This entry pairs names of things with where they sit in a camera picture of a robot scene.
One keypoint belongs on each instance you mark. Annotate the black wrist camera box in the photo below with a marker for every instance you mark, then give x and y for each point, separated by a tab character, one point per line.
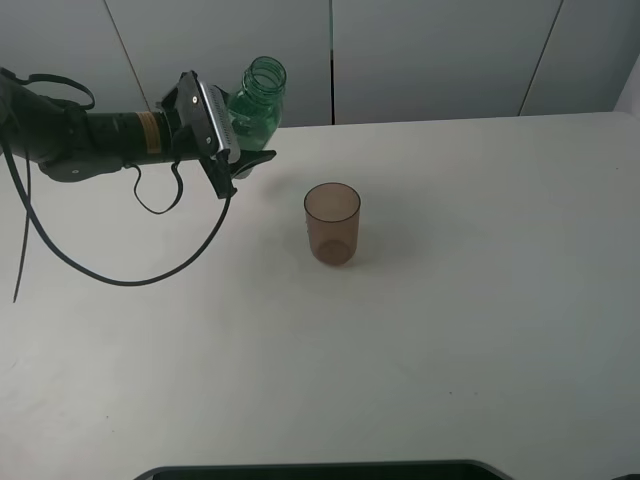
201	108

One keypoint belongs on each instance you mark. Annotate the green transparent water bottle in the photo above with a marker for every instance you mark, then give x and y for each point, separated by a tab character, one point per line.
255	108

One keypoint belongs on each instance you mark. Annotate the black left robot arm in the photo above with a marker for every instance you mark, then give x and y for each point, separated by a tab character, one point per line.
70	142

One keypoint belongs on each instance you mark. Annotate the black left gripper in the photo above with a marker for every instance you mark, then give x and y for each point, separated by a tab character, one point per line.
232	164

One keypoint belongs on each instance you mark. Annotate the pink transparent cup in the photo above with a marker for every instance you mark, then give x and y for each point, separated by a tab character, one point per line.
332	212

